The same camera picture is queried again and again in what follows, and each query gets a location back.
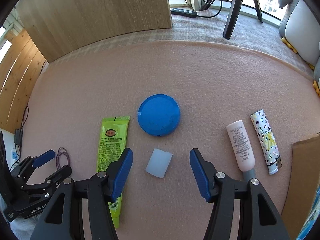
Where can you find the white patterned lighter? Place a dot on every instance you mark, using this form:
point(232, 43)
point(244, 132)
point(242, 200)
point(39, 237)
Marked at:
point(267, 141)

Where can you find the translucent white plastic cup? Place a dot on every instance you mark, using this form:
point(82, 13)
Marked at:
point(158, 163)

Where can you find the large penguin plush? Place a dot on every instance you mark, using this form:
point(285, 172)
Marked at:
point(299, 29)

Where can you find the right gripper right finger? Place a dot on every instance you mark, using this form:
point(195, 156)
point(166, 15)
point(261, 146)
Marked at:
point(259, 217)

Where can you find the black tripod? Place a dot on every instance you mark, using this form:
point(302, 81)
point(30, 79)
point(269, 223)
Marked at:
point(237, 5)

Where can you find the wooden headboard panel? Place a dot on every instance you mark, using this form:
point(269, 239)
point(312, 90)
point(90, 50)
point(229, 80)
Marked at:
point(58, 27)

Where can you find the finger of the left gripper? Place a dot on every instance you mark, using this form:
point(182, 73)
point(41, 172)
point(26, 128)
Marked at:
point(29, 164)
point(51, 182)

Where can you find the pink lotion bottle grey cap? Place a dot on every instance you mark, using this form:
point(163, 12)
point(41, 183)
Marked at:
point(242, 149)

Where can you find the green yellow cream tube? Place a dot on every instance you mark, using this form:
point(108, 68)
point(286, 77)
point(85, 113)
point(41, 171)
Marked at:
point(112, 140)

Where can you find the slatted wooden panel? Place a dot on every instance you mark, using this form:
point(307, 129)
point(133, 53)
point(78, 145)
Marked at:
point(20, 69)

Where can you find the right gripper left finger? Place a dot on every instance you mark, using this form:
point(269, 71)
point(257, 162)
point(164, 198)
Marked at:
point(62, 216)

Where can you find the black power adapter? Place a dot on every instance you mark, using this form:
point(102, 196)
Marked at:
point(18, 136)

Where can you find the black power strip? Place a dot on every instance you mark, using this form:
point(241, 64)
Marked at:
point(183, 12)

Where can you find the cardboard box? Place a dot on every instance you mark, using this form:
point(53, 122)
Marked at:
point(303, 185)

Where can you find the blue round lid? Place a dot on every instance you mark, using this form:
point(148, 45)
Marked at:
point(159, 115)

